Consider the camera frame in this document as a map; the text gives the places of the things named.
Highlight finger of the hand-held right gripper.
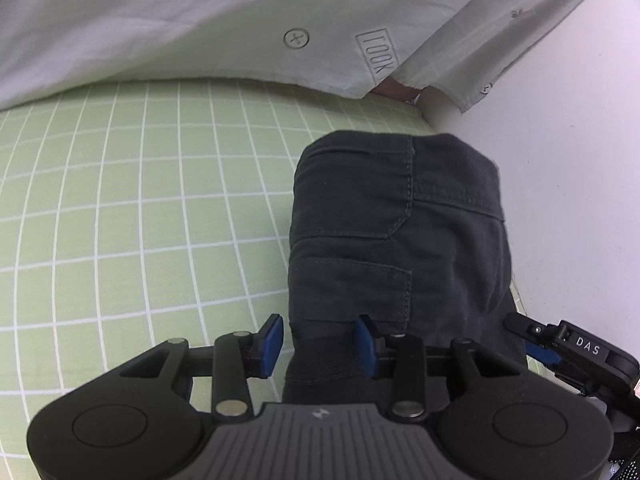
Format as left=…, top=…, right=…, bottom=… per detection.
left=503, top=312, right=563, bottom=367

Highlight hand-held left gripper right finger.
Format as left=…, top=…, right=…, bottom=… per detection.
left=353, top=314, right=521, bottom=420

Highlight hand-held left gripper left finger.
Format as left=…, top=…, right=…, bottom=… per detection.
left=120, top=313, right=285, bottom=420

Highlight dark grey pants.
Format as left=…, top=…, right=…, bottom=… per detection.
left=282, top=130, right=532, bottom=406

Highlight green checked bed sheet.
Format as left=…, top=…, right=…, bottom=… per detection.
left=0, top=77, right=532, bottom=480

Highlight person's bare body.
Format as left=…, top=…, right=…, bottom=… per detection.
left=372, top=77, right=425, bottom=104

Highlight person's white shirt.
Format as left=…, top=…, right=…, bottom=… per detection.
left=0, top=0, right=609, bottom=114

